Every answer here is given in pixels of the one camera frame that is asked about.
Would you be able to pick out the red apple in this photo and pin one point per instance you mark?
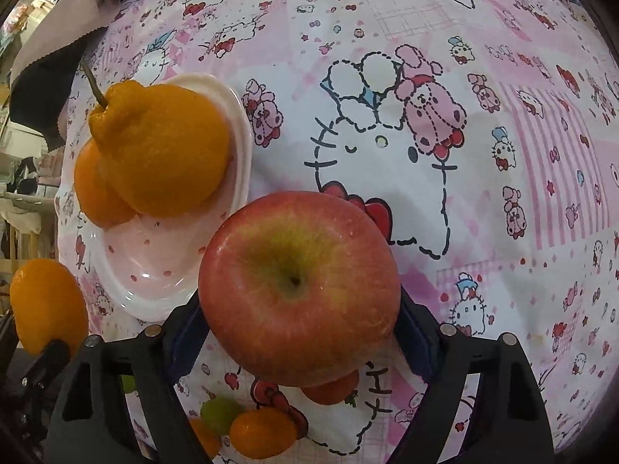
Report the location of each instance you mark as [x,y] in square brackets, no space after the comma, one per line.
[300,290]

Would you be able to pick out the black cloth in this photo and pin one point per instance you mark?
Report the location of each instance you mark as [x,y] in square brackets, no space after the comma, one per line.
[34,106]

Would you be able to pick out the pink cartoon printed tablecloth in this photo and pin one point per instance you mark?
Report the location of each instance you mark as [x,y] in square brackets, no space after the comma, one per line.
[483,203]

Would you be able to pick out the red cherry tomato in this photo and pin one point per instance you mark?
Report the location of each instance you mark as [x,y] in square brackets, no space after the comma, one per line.
[329,391]

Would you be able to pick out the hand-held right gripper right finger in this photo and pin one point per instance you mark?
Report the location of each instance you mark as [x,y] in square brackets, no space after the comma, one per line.
[416,343]

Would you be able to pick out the small mandarin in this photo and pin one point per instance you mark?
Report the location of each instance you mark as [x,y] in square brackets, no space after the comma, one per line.
[256,435]
[205,440]

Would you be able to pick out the pink cloth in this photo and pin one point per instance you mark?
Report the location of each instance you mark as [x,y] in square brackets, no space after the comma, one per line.
[58,24]

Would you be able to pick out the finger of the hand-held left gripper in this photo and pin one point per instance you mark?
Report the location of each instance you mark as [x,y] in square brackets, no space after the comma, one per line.
[48,362]

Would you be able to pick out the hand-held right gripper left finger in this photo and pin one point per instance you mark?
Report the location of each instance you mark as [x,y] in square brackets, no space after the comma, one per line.
[183,343]

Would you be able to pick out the yellow pear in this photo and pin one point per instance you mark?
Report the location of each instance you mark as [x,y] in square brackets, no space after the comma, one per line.
[164,154]

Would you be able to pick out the white plate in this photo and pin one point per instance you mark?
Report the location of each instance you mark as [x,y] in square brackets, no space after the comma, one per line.
[145,270]

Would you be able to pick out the large round orange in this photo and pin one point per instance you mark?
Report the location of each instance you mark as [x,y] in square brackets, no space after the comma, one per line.
[46,299]
[94,193]

